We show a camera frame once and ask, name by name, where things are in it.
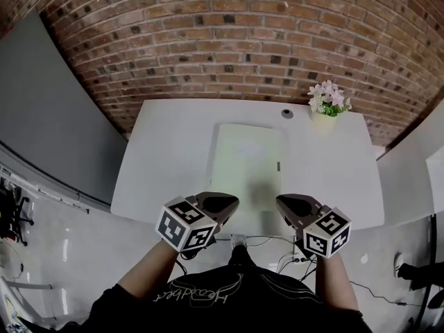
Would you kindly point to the grey refrigerator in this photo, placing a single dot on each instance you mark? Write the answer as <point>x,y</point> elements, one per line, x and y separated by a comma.
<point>52,116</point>

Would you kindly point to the white bookshelf cabinet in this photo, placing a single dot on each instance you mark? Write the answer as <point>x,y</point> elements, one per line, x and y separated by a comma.
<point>402,186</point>

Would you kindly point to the person's black trouser leg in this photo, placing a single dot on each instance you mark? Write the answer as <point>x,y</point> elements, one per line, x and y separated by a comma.
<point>241,258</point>

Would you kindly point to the black office chair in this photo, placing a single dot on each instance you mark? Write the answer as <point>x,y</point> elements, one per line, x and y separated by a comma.
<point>10,213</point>

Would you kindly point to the black curved pole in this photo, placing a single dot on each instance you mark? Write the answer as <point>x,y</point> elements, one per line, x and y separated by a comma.
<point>433,248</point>

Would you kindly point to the white metal shelf rack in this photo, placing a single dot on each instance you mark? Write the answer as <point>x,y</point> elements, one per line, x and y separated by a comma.
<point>48,194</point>

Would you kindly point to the person's right forearm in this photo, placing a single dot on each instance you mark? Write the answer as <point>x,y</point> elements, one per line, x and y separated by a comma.
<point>336,283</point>

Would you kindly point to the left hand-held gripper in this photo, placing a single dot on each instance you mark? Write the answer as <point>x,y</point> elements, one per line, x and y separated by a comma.
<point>180,225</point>

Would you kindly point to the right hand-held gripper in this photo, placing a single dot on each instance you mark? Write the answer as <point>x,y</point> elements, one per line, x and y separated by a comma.
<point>322,231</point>

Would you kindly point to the white desk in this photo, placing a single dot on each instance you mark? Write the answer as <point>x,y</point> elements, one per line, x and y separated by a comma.
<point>329,172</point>

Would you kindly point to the person's black shirt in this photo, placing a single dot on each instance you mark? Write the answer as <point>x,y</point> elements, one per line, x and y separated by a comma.
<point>243,307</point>

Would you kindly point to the potted pink flower plant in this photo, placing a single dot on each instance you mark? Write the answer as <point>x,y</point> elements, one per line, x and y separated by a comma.
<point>327,106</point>

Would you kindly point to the light green paper sheet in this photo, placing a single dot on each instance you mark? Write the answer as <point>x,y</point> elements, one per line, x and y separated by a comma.
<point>243,165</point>

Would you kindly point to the person's left forearm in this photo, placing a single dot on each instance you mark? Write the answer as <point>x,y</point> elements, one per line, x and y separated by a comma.
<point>145,272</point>

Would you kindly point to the person's white shoe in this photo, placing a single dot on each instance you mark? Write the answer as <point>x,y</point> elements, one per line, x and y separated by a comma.
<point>239,240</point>

